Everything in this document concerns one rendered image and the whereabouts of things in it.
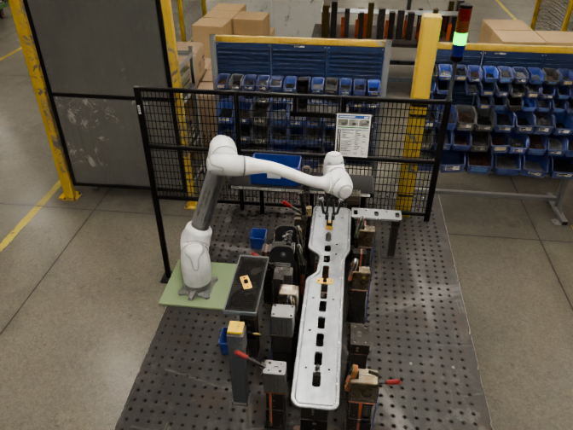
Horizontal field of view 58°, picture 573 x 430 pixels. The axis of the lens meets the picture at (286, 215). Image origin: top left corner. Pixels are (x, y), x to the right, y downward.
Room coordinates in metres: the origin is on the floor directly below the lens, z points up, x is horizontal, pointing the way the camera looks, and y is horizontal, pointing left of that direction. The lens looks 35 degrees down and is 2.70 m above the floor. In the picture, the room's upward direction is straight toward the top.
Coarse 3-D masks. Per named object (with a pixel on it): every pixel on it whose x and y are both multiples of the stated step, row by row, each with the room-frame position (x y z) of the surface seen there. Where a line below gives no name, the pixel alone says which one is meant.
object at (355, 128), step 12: (336, 120) 2.91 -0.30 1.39; (348, 120) 2.90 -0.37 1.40; (360, 120) 2.89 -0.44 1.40; (372, 120) 2.88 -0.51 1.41; (336, 132) 2.91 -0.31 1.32; (348, 132) 2.90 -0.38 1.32; (360, 132) 2.89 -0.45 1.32; (336, 144) 2.91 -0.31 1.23; (348, 144) 2.90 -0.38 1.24; (360, 144) 2.89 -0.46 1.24; (348, 156) 2.90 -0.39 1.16; (360, 156) 2.89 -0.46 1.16
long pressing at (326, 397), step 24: (312, 216) 2.46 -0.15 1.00; (336, 216) 2.46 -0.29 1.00; (312, 240) 2.23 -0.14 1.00; (336, 240) 2.23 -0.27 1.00; (336, 264) 2.03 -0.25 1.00; (312, 288) 1.85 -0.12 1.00; (336, 288) 1.85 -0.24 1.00; (312, 312) 1.69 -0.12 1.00; (336, 312) 1.69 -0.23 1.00; (312, 336) 1.55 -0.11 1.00; (336, 336) 1.55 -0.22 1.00; (312, 360) 1.42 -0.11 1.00; (336, 360) 1.42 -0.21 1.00; (336, 384) 1.30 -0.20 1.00; (312, 408) 1.20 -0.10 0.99; (336, 408) 1.20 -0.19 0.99
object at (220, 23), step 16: (208, 16) 6.83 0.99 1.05; (224, 16) 6.83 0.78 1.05; (240, 16) 6.83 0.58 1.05; (256, 16) 6.83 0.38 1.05; (208, 32) 6.38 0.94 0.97; (224, 32) 6.42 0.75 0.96; (240, 32) 6.72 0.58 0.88; (256, 32) 6.68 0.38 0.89; (272, 32) 7.24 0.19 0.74; (208, 48) 6.38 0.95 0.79
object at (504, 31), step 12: (492, 24) 5.29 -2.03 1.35; (504, 24) 5.29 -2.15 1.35; (516, 24) 5.29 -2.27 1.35; (480, 36) 5.44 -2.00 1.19; (492, 36) 5.04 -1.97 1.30; (504, 36) 4.87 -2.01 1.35; (516, 36) 4.87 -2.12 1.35; (528, 36) 4.87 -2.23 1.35; (540, 36) 4.89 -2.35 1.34; (552, 36) 4.87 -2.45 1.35; (564, 36) 4.87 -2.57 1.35
